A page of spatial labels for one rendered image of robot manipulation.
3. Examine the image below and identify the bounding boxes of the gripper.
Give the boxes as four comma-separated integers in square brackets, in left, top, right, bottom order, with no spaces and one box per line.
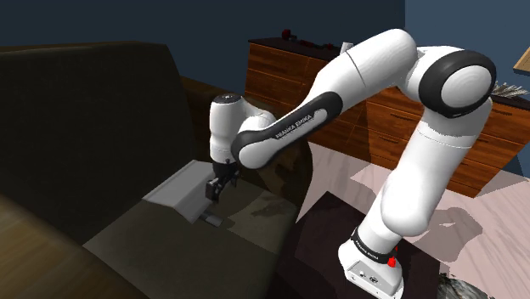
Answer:
[205,160,241,204]

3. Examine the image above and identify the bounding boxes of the small flat grey thing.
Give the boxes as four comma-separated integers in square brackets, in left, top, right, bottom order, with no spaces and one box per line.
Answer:
[200,211,224,228]

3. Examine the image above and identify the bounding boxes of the grey box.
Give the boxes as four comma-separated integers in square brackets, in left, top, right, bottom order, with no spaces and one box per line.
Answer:
[142,159,227,225]

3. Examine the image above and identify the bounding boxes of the dark robot stand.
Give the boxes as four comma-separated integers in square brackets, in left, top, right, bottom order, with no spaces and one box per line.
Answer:
[274,190,443,299]

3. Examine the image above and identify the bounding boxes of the dark brown sofa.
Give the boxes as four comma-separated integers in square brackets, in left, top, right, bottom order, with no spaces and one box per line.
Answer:
[0,41,317,299]

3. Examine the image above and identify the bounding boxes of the wooden chest of drawers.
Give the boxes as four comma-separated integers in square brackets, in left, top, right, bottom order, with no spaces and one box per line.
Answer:
[244,27,530,200]

